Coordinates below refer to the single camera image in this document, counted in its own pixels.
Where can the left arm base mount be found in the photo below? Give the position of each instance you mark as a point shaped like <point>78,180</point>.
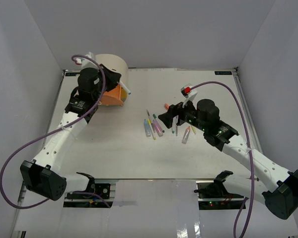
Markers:
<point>99,195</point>

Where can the blue highlighter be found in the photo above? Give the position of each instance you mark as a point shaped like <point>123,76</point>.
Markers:
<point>147,128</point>

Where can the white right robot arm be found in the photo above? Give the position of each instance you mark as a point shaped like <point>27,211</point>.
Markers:
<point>277,187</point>

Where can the beige cylindrical drawer organizer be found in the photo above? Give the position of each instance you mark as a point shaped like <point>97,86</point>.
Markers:
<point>114,63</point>

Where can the yellow drawer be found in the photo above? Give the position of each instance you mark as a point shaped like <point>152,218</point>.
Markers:
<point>123,95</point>

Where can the pink highlighter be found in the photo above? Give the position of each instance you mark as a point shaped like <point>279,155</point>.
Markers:
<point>160,134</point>

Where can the yellow pen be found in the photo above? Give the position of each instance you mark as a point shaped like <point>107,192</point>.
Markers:
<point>151,130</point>

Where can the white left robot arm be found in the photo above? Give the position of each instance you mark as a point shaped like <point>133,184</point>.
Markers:
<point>41,174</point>

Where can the green capped pen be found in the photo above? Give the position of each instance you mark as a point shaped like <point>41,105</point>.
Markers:
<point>158,124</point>

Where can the teal capped pen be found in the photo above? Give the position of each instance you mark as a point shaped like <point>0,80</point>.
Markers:
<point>173,126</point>

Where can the orange top drawer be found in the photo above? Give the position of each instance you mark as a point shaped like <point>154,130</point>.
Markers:
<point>112,98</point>

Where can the orange capped clear highlighter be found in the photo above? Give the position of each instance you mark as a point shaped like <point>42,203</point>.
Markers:
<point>186,135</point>

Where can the blue capped white marker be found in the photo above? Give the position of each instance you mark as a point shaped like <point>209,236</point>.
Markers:
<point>124,87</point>

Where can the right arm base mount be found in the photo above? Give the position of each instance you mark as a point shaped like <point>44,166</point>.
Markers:
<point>212,195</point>

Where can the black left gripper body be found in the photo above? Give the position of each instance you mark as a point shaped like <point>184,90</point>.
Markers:
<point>110,81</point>

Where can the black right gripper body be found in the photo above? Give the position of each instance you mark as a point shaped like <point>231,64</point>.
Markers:
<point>186,114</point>

